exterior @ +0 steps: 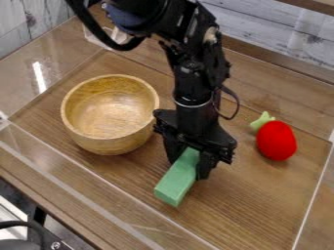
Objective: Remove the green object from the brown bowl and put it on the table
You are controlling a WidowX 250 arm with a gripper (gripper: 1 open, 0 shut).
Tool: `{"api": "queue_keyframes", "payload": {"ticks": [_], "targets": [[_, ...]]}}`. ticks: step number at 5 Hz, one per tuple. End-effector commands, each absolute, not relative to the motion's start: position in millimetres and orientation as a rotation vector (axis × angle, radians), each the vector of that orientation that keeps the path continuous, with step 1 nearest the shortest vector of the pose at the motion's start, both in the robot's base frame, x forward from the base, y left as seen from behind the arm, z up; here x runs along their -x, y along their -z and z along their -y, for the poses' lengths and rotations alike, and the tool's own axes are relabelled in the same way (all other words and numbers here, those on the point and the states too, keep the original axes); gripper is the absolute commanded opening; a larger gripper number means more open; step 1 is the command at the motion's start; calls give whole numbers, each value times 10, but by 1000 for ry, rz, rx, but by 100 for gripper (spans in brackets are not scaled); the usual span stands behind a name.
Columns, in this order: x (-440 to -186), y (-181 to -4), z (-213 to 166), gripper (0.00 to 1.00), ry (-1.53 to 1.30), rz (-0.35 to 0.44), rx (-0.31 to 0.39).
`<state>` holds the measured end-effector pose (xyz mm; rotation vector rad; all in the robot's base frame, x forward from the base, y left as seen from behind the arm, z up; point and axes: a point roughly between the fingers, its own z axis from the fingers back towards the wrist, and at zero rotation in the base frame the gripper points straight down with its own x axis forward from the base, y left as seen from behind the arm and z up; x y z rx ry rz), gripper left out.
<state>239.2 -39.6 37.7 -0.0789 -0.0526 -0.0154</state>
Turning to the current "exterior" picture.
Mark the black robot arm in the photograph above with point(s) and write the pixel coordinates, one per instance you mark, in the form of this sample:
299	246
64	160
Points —
191	40

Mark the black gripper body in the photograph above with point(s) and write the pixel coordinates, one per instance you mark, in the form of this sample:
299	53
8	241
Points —
197	122

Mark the light wooden bowl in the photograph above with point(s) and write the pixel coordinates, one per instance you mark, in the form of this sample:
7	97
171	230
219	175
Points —
107	113

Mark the clear acrylic tray wall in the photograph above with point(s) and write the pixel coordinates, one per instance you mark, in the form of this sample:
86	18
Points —
111	219

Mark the red plush strawberry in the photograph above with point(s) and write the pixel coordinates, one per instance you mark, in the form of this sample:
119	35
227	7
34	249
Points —
275	139

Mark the green rectangular block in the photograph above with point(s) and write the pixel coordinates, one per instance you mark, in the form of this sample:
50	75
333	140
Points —
178	179

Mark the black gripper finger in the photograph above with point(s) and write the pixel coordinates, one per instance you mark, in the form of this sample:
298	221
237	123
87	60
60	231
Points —
206	163
174	146

